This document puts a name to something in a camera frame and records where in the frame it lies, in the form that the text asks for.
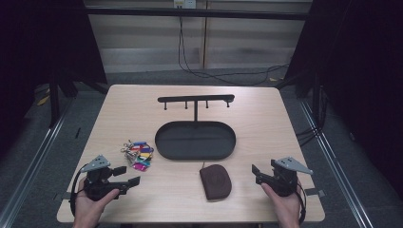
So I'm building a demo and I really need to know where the black metal stand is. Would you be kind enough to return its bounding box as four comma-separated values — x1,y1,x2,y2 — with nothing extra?
48,70,62,128
311,70,321,128

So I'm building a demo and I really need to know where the bundle of black floor cables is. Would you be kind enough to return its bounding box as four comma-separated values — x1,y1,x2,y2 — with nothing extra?
296,125,325,147

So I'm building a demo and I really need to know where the white wall outlet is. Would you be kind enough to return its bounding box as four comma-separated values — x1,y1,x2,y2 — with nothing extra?
172,0,198,10

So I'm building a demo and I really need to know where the brown fabric pouch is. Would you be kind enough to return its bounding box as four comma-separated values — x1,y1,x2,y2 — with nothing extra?
199,161,233,201

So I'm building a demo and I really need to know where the black wall cable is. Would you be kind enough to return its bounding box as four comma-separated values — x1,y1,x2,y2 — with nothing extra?
177,15,290,87

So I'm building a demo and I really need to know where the metal floor rail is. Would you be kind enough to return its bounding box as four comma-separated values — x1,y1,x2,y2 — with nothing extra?
298,98,375,228
0,99,76,228

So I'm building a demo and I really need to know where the black horizontal bar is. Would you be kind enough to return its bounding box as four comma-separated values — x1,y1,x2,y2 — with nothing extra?
85,7,314,22

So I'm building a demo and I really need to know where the key bunch with colourful tags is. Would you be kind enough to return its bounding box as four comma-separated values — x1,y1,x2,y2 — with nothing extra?
120,139,156,173

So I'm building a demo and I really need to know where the black key holder with tray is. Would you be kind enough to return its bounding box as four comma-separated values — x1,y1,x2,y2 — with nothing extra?
154,93,238,162

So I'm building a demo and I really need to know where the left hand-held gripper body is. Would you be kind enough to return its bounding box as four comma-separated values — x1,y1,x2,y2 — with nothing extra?
80,154,122,202

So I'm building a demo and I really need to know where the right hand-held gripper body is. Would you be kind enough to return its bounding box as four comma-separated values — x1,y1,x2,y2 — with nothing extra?
270,156,315,198

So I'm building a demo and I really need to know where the person's left hand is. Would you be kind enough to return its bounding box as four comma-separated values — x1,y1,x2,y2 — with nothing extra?
73,177,121,228

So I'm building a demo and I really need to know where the person's right hand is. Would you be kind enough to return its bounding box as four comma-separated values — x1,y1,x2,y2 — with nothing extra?
260,182,302,228

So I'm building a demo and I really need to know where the right hand-held gripper cable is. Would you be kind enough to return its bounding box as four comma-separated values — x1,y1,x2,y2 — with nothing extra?
296,180,308,225

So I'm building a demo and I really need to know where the dark curtain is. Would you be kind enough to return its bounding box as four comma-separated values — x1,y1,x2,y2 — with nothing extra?
283,0,403,199
0,0,108,160

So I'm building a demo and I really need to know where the yellow floor tape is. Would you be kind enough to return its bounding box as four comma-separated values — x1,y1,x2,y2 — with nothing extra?
35,94,51,107

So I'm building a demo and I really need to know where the grey tape strip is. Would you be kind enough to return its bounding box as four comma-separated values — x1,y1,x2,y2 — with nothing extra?
304,187,326,198
52,191,72,201

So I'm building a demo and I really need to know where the left hand-held gripper cable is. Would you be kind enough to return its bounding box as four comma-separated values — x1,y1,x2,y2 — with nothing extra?
69,163,89,218

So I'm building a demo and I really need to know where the hand-held gripper cable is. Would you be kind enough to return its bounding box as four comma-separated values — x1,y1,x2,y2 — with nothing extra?
69,163,89,218
296,180,308,225

